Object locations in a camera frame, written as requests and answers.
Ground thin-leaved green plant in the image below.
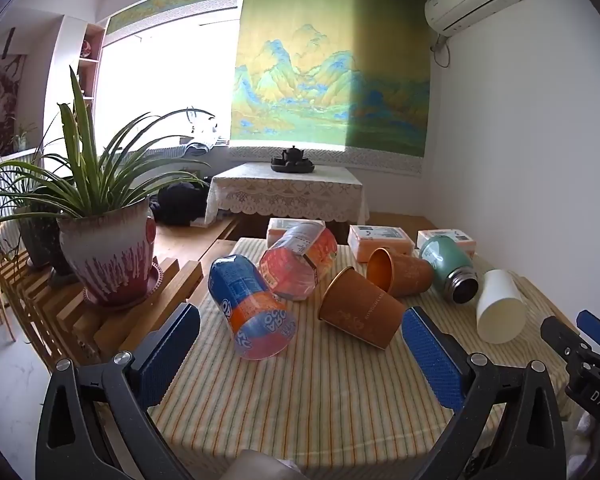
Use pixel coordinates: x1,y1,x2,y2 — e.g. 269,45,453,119
0,119,63,233

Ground black tea tray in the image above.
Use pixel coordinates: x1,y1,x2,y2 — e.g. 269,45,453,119
271,156,315,174

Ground striped tablecloth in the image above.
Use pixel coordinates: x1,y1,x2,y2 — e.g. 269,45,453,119
147,237,581,467

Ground orange paper cup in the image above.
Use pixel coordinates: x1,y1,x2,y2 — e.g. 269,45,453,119
366,247,435,297

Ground dark flowerpot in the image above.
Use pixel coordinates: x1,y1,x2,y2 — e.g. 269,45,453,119
17,205,65,269

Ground long-leaved green plant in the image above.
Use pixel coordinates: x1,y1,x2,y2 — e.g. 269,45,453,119
0,65,216,222

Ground brown paper cup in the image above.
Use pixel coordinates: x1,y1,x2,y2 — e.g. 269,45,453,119
317,266,407,351

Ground green vacuum flask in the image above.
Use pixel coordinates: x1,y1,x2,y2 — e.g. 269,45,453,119
419,236,479,305

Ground red and white flowerpot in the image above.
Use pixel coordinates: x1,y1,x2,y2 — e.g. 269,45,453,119
57,195,157,306

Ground wooden slatted rack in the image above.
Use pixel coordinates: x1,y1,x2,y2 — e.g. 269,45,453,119
0,237,204,373

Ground pink and orange plastic cup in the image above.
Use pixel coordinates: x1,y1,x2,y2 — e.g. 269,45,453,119
259,221,339,303

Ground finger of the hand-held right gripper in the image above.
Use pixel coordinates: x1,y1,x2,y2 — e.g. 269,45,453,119
540,315,595,362
577,310,600,357

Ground white lace tablecloth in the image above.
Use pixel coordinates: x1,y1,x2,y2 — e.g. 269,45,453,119
204,162,371,225

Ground blue and orange plastic cup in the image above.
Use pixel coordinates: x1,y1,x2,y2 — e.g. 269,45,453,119
208,254,298,361

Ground orange tissue packet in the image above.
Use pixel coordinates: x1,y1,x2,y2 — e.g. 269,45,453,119
416,229,477,257
266,217,327,245
348,224,415,264

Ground white paper cup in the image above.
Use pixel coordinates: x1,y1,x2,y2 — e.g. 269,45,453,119
476,269,527,345

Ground white wall shelf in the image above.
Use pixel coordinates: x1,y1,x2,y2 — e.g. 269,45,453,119
44,15,106,152

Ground red flowerpot saucer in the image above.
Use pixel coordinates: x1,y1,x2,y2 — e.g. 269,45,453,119
83,259,162,309

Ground black bag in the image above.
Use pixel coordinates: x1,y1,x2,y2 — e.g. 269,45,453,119
148,182,211,227

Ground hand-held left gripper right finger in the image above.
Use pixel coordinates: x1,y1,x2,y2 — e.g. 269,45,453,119
401,308,569,480

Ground air conditioner cable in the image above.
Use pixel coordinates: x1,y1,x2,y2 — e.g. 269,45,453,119
429,34,454,69

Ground folded grey cloth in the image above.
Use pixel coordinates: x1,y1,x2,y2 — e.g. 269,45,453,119
182,136,229,157

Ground wooden platform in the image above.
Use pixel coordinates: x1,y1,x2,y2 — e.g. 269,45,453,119
151,211,437,273

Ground narrow landscape roller blind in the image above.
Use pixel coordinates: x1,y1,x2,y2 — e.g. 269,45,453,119
103,0,244,37

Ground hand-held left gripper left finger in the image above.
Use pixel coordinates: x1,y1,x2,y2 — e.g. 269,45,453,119
36,302,201,480

